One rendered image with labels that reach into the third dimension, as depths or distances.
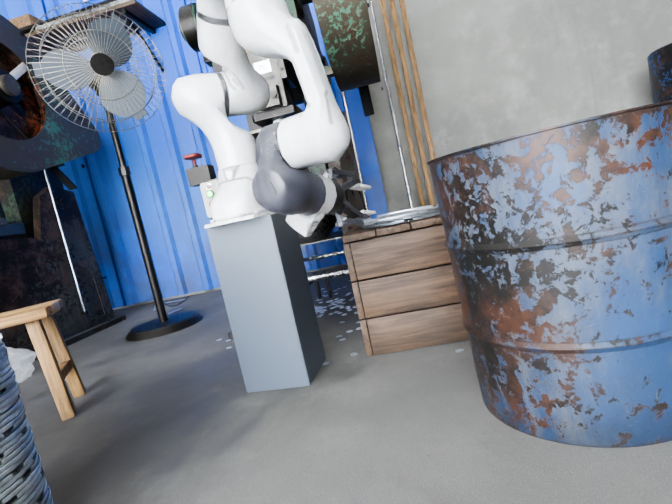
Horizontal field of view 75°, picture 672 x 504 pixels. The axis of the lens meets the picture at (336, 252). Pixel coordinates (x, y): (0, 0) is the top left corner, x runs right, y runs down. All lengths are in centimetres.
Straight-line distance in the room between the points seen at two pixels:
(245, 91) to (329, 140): 48
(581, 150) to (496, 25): 268
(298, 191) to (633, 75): 293
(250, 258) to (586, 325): 75
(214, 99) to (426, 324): 81
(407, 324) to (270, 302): 38
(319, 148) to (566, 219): 40
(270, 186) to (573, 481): 63
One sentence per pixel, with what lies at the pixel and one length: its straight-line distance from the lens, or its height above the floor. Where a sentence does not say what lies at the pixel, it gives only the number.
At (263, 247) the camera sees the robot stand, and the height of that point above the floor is 37.
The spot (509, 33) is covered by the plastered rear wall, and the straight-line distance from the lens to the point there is 332.
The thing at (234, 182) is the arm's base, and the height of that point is 55.
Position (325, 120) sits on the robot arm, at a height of 58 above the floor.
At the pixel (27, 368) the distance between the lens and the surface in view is 210.
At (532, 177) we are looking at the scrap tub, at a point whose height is 42.
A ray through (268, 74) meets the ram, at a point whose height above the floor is 103.
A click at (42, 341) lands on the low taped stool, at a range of 153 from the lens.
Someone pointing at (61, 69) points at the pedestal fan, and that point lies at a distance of 248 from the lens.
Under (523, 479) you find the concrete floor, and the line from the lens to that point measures 75.
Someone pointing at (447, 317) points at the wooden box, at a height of 8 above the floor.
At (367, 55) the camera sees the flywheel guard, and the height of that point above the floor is 97.
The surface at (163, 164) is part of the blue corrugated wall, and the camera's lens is 351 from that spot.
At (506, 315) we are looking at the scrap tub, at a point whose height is 21.
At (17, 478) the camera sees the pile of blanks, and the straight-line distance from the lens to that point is 90.
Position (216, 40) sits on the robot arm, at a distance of 114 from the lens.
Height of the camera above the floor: 44
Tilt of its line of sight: 6 degrees down
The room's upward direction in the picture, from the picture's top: 12 degrees counter-clockwise
